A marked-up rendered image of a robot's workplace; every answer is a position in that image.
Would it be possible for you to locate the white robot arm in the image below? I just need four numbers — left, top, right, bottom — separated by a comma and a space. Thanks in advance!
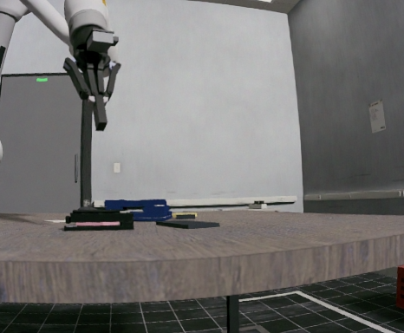
0, 0, 119, 76

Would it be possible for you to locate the blue telephone handset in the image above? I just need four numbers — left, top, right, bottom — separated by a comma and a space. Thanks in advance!
104, 199, 166, 207

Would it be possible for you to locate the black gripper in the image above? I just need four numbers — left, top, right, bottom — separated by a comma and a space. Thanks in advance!
62, 27, 121, 132

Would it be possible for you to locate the blue phone casing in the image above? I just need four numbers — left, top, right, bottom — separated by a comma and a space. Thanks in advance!
105, 206, 173, 221

